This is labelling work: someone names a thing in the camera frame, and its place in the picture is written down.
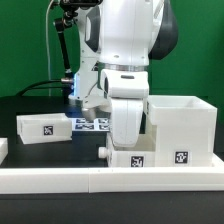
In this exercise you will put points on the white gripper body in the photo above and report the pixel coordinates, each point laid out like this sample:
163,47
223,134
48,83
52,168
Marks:
126,115

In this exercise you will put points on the white front drawer tray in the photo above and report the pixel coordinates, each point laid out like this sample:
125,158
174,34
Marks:
141,155

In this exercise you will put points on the white drawer tray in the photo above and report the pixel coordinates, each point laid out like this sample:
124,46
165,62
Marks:
43,128
141,155

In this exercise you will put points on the white drawer cabinet box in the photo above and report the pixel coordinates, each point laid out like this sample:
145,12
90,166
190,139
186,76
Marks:
182,129

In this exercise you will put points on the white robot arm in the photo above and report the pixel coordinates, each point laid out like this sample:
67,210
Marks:
118,38

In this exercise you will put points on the white rear drawer tray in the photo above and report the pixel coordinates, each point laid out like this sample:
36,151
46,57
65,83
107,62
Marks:
43,128

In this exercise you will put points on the marker tag sheet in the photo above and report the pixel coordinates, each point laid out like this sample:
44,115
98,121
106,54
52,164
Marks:
98,124

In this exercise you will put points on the white front fence bar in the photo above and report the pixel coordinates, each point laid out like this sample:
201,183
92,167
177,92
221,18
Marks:
99,180

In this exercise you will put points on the white fence bar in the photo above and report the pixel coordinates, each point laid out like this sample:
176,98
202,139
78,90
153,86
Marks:
216,162
3,149
99,180

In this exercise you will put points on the white right fence bar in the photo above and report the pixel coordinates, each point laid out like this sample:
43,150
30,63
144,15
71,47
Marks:
216,162

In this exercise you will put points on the white left fence bar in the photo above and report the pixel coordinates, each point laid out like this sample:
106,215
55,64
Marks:
3,149

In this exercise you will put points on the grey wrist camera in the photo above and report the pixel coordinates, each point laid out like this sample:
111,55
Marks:
91,110

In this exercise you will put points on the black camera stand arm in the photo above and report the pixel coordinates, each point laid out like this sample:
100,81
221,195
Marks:
70,14

